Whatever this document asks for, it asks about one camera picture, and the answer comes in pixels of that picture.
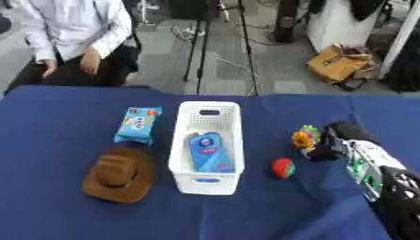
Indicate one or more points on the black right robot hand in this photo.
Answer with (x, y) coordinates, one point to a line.
(335, 137)

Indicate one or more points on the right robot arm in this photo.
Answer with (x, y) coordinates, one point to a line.
(383, 175)

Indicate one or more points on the orange and green flower toy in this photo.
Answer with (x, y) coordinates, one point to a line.
(304, 137)

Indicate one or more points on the red toy strawberry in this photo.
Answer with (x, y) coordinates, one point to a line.
(283, 168)

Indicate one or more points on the yellow bag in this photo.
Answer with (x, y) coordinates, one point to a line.
(338, 65)

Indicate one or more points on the white cloth covered object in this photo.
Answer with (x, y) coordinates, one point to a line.
(342, 23)

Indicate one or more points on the blue pouch packet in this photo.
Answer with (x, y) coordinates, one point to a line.
(209, 153)

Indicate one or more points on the white plastic basket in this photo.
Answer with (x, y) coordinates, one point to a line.
(207, 146)

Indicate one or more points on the black tripod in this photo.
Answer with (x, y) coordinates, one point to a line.
(219, 47)

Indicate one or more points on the light blue snack packet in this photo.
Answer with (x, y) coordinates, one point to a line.
(138, 124)

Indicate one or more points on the brown cowboy hat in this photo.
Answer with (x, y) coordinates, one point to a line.
(117, 175)

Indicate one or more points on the person's hand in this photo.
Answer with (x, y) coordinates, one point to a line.
(89, 62)
(49, 67)

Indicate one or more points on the person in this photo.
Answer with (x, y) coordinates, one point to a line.
(71, 40)

